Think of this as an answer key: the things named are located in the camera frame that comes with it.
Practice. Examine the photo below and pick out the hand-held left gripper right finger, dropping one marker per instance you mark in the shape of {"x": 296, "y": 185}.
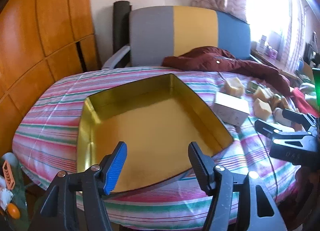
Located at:
{"x": 202, "y": 171}

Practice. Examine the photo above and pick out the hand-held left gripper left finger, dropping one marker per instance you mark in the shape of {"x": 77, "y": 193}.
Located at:
{"x": 116, "y": 168}

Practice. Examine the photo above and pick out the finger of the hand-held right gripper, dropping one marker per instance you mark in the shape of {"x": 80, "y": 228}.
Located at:
{"x": 266, "y": 128}
{"x": 292, "y": 115}

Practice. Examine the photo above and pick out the yellow sponge block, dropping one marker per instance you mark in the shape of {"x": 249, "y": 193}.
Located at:
{"x": 262, "y": 108}
{"x": 261, "y": 93}
{"x": 234, "y": 87}

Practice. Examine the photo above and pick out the yellow patterned sock ball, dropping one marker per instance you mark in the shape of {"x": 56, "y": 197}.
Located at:
{"x": 277, "y": 100}

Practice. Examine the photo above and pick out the gold tin box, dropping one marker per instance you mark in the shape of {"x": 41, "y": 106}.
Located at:
{"x": 155, "y": 126}

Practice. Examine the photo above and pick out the red cloth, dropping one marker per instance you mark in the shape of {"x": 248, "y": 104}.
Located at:
{"x": 302, "y": 98}

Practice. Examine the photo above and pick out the white cardboard box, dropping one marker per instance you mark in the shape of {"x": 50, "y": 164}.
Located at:
{"x": 230, "y": 111}

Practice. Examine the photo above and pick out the wooden desk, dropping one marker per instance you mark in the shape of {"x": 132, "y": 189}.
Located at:
{"x": 272, "y": 64}

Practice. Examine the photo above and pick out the purple box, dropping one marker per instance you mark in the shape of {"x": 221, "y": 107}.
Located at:
{"x": 272, "y": 52}

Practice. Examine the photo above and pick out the tall white box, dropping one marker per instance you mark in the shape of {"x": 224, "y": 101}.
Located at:
{"x": 262, "y": 43}

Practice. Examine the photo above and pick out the striped bed sheet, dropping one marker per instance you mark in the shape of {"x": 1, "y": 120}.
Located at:
{"x": 57, "y": 111}

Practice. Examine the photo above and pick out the pink striped curtain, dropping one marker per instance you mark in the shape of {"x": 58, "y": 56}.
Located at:
{"x": 296, "y": 25}

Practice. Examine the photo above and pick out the maroon padded jacket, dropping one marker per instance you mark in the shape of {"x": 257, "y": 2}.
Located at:
{"x": 200, "y": 58}

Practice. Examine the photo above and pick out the orange and white toy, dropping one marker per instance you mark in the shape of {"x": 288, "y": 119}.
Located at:
{"x": 7, "y": 171}

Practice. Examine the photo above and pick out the grey yellow blue chair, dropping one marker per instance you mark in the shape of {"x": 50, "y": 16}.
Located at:
{"x": 150, "y": 33}

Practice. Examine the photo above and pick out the black rolled mat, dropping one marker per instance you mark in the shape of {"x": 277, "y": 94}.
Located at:
{"x": 120, "y": 25}

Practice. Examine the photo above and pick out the wooden wardrobe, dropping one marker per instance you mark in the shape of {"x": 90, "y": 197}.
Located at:
{"x": 37, "y": 33}

